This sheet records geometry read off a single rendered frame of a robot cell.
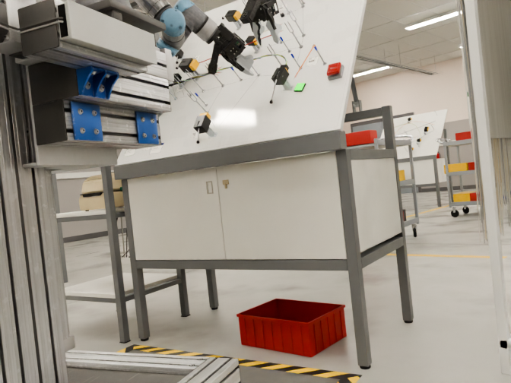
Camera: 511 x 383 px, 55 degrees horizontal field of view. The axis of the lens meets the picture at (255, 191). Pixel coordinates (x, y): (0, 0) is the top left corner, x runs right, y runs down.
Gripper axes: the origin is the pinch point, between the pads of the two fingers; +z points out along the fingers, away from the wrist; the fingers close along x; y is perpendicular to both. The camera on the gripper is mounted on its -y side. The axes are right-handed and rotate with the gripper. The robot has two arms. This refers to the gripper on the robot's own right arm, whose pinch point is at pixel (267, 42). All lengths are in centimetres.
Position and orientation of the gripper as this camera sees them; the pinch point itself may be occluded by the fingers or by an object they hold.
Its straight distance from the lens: 193.4
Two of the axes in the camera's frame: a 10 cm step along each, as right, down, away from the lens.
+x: -7.5, -1.3, 6.5
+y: 6.0, -5.4, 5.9
